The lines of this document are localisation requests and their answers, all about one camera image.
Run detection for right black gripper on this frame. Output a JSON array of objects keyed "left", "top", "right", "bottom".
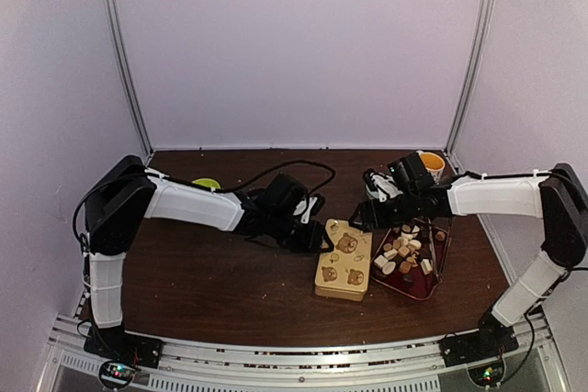
[{"left": 349, "top": 189, "right": 420, "bottom": 232}]

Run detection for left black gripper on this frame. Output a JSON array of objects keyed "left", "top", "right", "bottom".
[{"left": 267, "top": 210, "right": 334, "bottom": 254}]

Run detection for tan bear tin lid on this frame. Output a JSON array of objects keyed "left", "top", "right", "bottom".
[{"left": 314, "top": 218, "right": 372, "bottom": 292}]

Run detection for tan tin box with paper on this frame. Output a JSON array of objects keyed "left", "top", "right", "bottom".
[{"left": 314, "top": 287, "right": 367, "bottom": 302}]

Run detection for metal tongs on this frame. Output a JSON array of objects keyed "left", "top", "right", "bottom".
[{"left": 426, "top": 218, "right": 442, "bottom": 284}]

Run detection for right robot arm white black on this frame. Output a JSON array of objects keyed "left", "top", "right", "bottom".
[{"left": 349, "top": 152, "right": 587, "bottom": 357}]

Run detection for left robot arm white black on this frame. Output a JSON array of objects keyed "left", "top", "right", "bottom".
[{"left": 72, "top": 155, "right": 334, "bottom": 359}]

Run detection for white chocolate block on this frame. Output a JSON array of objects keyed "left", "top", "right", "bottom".
[{"left": 373, "top": 255, "right": 396, "bottom": 275}]

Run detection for round brown chocolate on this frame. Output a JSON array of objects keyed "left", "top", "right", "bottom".
[{"left": 399, "top": 262, "right": 413, "bottom": 274}]

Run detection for brown chocolate near tray corner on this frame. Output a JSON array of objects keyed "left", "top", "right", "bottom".
[{"left": 435, "top": 230, "right": 447, "bottom": 241}]

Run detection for pale green ceramic bowl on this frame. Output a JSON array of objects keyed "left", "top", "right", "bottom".
[{"left": 365, "top": 185, "right": 378, "bottom": 198}]

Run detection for red rectangular tray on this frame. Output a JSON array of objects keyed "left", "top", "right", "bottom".
[{"left": 370, "top": 219, "right": 452, "bottom": 301}]

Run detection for patterned mug yellow inside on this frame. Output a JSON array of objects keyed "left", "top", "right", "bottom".
[{"left": 417, "top": 151, "right": 446, "bottom": 183}]

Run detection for lime green plastic bowl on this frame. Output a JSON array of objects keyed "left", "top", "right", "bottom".
[{"left": 192, "top": 177, "right": 221, "bottom": 189}]

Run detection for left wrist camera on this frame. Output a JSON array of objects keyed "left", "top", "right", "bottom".
[{"left": 294, "top": 194, "right": 325, "bottom": 224}]

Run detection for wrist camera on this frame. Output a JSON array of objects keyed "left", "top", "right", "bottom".
[
  {"left": 362, "top": 169, "right": 401, "bottom": 202},
  {"left": 294, "top": 194, "right": 325, "bottom": 224}
]

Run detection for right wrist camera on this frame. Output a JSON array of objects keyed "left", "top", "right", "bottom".
[{"left": 362, "top": 169, "right": 401, "bottom": 202}]

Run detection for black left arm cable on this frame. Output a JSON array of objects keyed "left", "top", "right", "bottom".
[{"left": 220, "top": 160, "right": 336, "bottom": 203}]

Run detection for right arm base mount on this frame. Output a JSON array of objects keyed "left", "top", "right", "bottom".
[{"left": 439, "top": 330, "right": 519, "bottom": 367}]

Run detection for front aluminium rail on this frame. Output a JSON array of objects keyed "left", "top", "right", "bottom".
[{"left": 45, "top": 313, "right": 566, "bottom": 392}]

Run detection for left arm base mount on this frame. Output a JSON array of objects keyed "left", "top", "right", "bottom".
[{"left": 84, "top": 326, "right": 164, "bottom": 368}]

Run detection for right aluminium frame post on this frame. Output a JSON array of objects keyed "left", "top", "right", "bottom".
[{"left": 445, "top": 0, "right": 495, "bottom": 156}]

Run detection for aluminium frame post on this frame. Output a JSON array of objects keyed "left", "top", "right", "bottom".
[
  {"left": 104, "top": 0, "right": 154, "bottom": 158},
  {"left": 445, "top": 0, "right": 495, "bottom": 156}
]

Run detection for left aluminium frame post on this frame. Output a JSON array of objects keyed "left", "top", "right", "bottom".
[{"left": 104, "top": 0, "right": 154, "bottom": 158}]

